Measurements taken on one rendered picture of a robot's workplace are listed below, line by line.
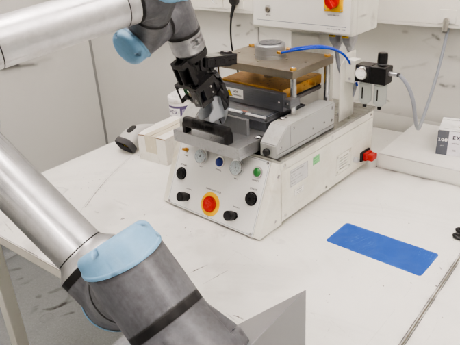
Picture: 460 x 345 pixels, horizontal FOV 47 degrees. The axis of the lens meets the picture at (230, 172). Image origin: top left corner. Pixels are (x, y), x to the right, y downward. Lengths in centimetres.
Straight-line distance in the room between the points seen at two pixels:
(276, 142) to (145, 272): 61
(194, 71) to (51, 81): 166
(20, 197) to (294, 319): 46
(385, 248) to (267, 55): 55
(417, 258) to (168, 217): 62
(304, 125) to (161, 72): 134
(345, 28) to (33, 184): 88
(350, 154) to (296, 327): 79
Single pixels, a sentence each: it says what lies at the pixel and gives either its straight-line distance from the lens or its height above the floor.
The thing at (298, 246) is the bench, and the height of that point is 75.
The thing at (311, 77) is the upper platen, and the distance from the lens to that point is 141.
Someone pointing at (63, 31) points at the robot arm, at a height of 130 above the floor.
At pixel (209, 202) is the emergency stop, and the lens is 134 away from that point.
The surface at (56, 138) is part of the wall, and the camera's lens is 284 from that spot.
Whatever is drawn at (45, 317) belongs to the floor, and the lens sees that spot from 239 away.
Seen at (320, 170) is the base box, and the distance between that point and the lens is 141.
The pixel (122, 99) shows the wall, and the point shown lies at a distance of 281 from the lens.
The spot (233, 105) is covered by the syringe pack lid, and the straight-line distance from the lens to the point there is 138.
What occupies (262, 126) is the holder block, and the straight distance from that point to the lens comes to 129.
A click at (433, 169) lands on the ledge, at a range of 158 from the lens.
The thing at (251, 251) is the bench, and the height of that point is 75.
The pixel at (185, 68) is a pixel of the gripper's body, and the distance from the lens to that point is 117.
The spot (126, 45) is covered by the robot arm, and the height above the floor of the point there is 124.
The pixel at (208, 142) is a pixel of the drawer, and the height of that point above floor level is 96.
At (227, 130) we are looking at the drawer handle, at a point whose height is 101.
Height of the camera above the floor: 145
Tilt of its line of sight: 26 degrees down
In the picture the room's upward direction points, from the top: 4 degrees counter-clockwise
